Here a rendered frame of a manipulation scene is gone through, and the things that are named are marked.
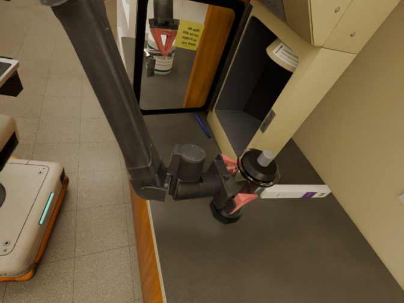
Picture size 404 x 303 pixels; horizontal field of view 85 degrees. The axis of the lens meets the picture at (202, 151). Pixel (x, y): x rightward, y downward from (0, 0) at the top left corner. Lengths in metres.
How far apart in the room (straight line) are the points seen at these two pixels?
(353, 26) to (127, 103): 0.45
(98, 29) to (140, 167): 0.24
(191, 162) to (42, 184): 1.21
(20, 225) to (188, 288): 1.03
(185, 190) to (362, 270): 0.63
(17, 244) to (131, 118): 1.10
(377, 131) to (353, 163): 0.14
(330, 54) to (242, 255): 0.53
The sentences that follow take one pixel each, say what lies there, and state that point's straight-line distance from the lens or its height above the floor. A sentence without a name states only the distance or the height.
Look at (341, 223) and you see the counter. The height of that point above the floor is 0.94.
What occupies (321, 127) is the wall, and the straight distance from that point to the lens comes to 1.06.
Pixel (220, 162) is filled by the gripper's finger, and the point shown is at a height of 1.14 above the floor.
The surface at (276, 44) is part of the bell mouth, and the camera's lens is 0.68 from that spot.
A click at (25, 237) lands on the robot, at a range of 1.42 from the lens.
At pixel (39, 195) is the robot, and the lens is 1.51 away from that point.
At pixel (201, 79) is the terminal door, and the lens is 0.81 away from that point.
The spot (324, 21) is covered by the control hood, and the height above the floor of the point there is 1.45.
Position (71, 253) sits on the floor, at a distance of 1.63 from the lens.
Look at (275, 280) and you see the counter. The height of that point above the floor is 0.94.
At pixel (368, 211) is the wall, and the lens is 0.99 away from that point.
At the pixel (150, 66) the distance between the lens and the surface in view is 0.70.
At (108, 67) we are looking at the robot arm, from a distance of 0.39.
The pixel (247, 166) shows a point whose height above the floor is 1.18.
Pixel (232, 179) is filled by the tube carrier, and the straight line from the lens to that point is 0.56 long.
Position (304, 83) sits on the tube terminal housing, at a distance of 0.57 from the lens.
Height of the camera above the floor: 1.52
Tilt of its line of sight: 45 degrees down
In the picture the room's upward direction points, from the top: 22 degrees clockwise
